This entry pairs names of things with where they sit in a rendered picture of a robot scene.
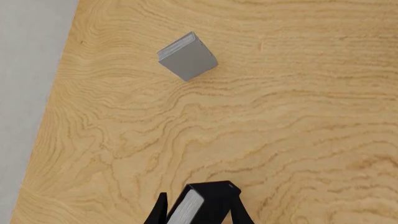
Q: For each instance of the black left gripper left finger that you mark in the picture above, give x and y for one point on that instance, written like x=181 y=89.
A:
x=159 y=213

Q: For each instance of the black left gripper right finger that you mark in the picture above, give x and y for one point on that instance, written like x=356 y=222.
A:
x=240 y=213

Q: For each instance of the black hardcover book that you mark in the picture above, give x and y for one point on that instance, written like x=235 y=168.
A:
x=214 y=198

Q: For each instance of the grey hardcover book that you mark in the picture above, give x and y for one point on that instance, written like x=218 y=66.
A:
x=189 y=59

